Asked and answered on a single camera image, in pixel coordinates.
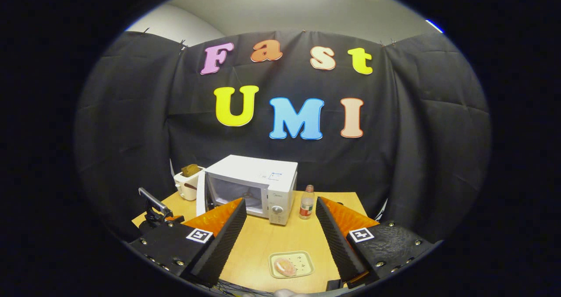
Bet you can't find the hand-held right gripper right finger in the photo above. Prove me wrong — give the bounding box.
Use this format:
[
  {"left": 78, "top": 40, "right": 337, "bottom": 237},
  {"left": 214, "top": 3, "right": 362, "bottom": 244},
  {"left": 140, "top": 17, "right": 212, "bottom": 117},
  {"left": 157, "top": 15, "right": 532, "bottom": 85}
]
[{"left": 316, "top": 196, "right": 439, "bottom": 289}]

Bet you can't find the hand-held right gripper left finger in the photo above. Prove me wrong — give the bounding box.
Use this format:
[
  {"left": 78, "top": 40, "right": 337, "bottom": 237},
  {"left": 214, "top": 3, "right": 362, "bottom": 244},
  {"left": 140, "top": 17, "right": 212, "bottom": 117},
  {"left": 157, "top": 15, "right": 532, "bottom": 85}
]
[{"left": 128, "top": 197, "right": 247, "bottom": 288}]

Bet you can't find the breaded orange croquette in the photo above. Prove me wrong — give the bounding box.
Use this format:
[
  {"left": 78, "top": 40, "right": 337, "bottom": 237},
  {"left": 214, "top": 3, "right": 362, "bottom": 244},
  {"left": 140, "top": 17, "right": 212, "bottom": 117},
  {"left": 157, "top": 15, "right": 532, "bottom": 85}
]
[{"left": 274, "top": 258, "right": 298, "bottom": 276}]

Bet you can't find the white microwave oven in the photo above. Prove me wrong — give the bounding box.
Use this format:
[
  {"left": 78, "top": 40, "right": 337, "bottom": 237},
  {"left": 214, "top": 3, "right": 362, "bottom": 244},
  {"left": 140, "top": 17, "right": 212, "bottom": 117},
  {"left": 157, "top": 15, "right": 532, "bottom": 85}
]
[{"left": 196, "top": 155, "right": 298, "bottom": 226}]

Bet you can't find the small beige tray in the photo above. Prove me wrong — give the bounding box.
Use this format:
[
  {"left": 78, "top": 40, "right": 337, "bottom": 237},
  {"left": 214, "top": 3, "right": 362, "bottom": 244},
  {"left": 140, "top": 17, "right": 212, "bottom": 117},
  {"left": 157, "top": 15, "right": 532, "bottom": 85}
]
[{"left": 268, "top": 251, "right": 315, "bottom": 279}]

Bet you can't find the cream toaster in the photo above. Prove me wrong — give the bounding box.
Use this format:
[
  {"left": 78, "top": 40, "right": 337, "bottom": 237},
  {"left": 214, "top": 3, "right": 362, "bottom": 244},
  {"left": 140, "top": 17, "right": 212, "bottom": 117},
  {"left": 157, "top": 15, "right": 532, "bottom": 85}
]
[{"left": 174, "top": 168, "right": 206, "bottom": 201}]

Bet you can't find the clear bottle red label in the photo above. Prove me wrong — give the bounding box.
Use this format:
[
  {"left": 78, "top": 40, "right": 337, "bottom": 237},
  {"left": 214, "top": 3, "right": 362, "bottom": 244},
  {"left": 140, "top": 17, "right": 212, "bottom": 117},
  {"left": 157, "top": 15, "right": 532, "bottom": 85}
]
[{"left": 299, "top": 185, "right": 315, "bottom": 220}]

